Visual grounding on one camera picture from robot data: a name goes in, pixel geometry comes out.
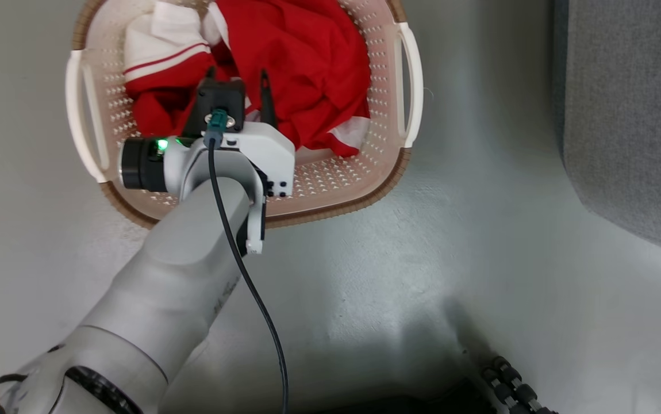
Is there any red and white garment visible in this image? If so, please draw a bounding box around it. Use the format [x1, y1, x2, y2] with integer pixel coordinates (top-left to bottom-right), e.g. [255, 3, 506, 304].
[122, 0, 372, 159]

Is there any long black arm cable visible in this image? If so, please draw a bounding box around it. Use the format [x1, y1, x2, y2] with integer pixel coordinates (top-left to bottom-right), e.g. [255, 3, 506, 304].
[207, 137, 290, 414]

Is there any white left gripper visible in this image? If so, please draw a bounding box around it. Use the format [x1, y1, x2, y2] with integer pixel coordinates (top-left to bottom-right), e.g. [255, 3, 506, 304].
[206, 66, 296, 200]

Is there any green left cable connector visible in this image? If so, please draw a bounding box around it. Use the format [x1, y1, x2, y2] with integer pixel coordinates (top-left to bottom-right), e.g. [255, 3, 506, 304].
[203, 109, 229, 150]

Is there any cream perforated laundry basket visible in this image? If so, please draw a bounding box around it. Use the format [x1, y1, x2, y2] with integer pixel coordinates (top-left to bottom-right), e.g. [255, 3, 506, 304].
[65, 0, 425, 230]

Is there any grey fabric sofa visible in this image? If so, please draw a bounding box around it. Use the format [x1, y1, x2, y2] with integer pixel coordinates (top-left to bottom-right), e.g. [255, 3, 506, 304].
[550, 0, 661, 258]

